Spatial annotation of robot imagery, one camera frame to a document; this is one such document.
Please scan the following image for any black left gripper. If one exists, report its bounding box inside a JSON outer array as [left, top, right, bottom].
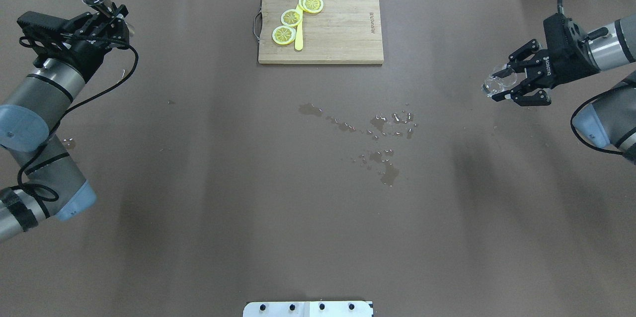
[[17, 4, 130, 77]]

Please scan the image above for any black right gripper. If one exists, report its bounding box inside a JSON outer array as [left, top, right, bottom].
[[491, 13, 600, 107]]

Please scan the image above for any clear glass beaker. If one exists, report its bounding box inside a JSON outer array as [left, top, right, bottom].
[[482, 64, 518, 97]]

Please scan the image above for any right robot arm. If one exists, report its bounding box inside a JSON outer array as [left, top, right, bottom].
[[483, 13, 636, 163]]

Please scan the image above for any lemon slice near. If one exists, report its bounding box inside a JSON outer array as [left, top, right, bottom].
[[272, 25, 296, 46]]

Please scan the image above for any lemon slice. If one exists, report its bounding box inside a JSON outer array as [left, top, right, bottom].
[[280, 8, 304, 27], [298, 0, 324, 14], [272, 25, 296, 46]]

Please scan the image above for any bamboo cutting board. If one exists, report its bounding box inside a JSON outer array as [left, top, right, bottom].
[[257, 0, 384, 65]]

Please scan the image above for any lemon slice middle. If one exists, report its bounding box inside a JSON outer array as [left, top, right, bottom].
[[280, 8, 304, 27]]

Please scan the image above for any yellow plastic knife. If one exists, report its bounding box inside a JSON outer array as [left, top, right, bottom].
[[294, 4, 305, 52]]

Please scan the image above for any lemon slice far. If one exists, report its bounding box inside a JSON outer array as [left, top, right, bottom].
[[298, 0, 324, 14]]

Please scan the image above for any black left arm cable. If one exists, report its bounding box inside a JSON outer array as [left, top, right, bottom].
[[16, 34, 139, 203]]

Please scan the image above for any white metal camera stand base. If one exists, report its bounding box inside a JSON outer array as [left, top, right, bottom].
[[242, 301, 375, 317]]

